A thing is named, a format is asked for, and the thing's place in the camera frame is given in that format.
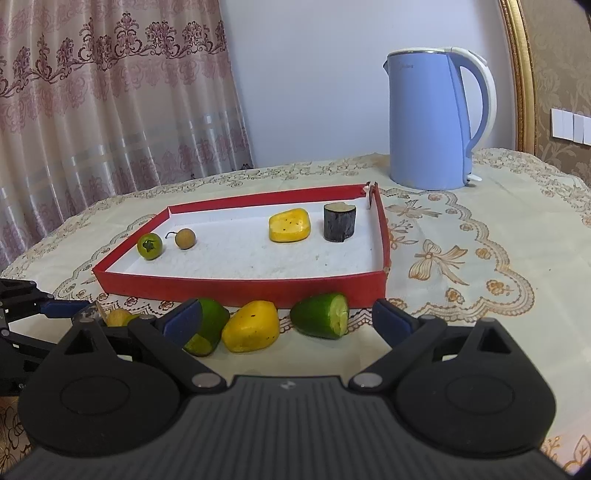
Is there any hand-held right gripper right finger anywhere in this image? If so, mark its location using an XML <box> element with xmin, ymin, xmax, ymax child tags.
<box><xmin>348</xmin><ymin>299</ymin><xmax>525</xmax><ymax>394</ymax></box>

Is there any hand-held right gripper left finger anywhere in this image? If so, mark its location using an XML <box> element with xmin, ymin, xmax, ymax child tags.
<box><xmin>58</xmin><ymin>299</ymin><xmax>227</xmax><ymax>394</ymax></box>

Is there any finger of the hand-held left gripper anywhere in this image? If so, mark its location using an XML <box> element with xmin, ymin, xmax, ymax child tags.
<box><xmin>0</xmin><ymin>325</ymin><xmax>61</xmax><ymax>365</ymax></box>
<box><xmin>0</xmin><ymin>278</ymin><xmax>92</xmax><ymax>321</ymax></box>

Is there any green cucumber piece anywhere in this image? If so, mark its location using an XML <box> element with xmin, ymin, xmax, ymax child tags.
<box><xmin>184</xmin><ymin>298</ymin><xmax>230</xmax><ymax>357</ymax></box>
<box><xmin>290</xmin><ymin>292</ymin><xmax>350</xmax><ymax>340</ymax></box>

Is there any red cardboard box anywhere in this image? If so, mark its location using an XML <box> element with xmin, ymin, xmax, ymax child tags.
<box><xmin>92</xmin><ymin>183</ymin><xmax>392</xmax><ymax>309</ymax></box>

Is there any dark sugarcane piece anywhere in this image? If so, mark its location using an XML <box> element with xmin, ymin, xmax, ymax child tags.
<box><xmin>323</xmin><ymin>202</ymin><xmax>359</xmax><ymax>243</ymax></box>

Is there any yellow pepper chunk with seeds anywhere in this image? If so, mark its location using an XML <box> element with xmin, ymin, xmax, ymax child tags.
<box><xmin>269</xmin><ymin>208</ymin><xmax>311</xmax><ymax>243</ymax></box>

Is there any pink patterned curtain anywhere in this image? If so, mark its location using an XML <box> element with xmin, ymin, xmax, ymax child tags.
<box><xmin>0</xmin><ymin>0</ymin><xmax>254</xmax><ymax>271</ymax></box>

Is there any blue electric kettle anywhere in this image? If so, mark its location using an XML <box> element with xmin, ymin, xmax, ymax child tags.
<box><xmin>382</xmin><ymin>46</ymin><xmax>498</xmax><ymax>191</ymax></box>

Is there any gold wall moulding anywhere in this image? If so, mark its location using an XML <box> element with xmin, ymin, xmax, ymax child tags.
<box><xmin>499</xmin><ymin>0</ymin><xmax>539</xmax><ymax>155</ymax></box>

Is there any white wall light switch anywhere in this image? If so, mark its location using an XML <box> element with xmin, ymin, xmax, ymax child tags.
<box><xmin>551</xmin><ymin>107</ymin><xmax>591</xmax><ymax>147</ymax></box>

